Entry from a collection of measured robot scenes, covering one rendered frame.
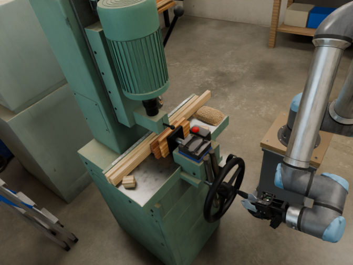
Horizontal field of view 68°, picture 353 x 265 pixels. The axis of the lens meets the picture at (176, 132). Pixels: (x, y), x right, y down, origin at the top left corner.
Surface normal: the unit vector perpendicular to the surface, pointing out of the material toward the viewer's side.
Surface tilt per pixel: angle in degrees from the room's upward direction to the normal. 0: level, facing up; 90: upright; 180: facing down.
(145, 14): 90
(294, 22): 90
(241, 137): 0
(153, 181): 0
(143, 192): 0
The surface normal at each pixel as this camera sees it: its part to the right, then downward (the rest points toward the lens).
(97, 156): -0.13, -0.72
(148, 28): 0.63, 0.47
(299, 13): -0.62, 0.59
